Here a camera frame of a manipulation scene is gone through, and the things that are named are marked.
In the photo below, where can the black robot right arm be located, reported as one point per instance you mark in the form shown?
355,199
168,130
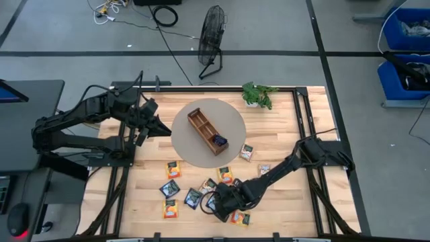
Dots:
268,178

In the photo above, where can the blue storage bin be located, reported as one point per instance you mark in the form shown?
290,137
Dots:
391,37
389,84

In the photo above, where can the orange tea bag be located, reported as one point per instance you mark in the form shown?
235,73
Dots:
240,218
173,169
225,174
170,208

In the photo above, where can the black slanted bar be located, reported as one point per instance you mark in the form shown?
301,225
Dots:
404,67

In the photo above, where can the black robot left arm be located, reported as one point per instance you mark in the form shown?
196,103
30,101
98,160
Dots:
84,107

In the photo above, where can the round grey mat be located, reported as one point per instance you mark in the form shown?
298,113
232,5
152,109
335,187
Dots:
195,148

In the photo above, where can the black keyboard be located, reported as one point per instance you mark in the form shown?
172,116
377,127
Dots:
3,195

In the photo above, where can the grey desk leg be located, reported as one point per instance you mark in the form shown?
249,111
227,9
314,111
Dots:
376,15

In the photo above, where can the black floor fan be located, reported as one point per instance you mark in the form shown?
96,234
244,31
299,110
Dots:
211,37

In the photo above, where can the black computer mouse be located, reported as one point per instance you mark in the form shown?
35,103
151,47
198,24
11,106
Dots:
17,218

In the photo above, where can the wooden compartment box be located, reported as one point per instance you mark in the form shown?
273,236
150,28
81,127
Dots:
201,126

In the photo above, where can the dark computer monitor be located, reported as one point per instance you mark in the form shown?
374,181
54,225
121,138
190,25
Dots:
10,94

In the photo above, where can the black equipment case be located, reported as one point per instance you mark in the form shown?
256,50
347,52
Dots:
157,2

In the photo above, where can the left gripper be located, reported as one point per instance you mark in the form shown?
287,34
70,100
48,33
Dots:
146,117

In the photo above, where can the beige tea bag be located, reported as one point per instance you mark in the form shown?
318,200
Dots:
246,152
208,185
264,169

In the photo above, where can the green plant white pot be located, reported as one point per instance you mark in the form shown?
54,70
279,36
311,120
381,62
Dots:
258,95

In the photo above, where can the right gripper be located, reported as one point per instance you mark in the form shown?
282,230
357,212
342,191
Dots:
228,200

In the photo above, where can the grey side desk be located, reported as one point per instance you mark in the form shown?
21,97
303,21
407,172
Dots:
33,188

